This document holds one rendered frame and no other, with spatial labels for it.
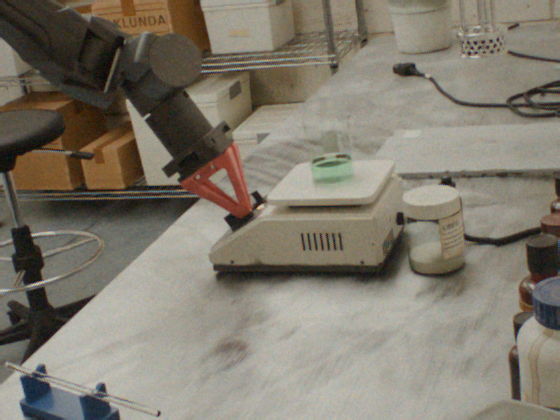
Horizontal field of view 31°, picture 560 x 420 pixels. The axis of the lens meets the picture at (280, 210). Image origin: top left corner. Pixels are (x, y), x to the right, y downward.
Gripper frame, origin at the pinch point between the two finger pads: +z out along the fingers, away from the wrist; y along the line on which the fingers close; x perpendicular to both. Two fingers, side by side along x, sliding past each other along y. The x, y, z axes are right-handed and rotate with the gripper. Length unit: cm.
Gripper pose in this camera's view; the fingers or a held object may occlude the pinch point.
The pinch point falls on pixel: (242, 208)
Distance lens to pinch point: 112.6
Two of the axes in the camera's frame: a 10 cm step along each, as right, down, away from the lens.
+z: 5.9, 7.9, 1.3
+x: -7.9, 5.5, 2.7
